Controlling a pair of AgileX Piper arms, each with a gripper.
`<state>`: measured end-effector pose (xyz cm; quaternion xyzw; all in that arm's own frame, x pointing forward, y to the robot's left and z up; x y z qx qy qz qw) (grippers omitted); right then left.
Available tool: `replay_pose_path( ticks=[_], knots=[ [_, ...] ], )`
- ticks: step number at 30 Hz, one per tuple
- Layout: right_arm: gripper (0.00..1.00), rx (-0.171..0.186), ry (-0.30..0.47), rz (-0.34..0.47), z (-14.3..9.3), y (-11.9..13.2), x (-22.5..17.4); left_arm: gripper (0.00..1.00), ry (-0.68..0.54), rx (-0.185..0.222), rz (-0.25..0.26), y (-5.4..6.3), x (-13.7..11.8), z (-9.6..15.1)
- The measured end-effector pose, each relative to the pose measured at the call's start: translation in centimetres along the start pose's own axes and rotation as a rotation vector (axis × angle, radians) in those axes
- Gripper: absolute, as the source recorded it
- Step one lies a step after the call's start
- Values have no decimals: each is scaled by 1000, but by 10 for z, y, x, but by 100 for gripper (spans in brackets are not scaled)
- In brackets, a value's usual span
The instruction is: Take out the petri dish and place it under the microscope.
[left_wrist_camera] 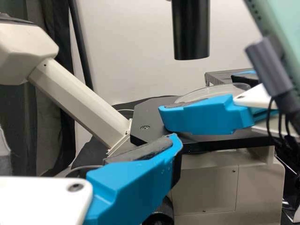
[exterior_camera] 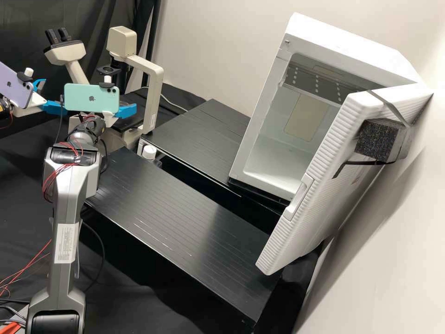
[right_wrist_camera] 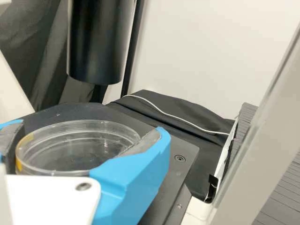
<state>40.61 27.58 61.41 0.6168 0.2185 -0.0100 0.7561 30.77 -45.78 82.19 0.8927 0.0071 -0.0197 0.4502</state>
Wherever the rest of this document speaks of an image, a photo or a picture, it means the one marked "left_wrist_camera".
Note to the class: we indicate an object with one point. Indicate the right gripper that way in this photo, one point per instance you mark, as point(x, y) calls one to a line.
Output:
point(255, 98)

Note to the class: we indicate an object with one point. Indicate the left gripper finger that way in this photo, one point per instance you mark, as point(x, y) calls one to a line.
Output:
point(131, 182)

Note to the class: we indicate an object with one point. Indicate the petri dish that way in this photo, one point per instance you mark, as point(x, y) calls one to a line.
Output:
point(206, 93)

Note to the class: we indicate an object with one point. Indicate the cream microscope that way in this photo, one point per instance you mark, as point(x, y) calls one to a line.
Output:
point(211, 187)

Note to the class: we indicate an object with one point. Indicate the right wrist camera phone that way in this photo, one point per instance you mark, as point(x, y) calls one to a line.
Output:
point(288, 35)

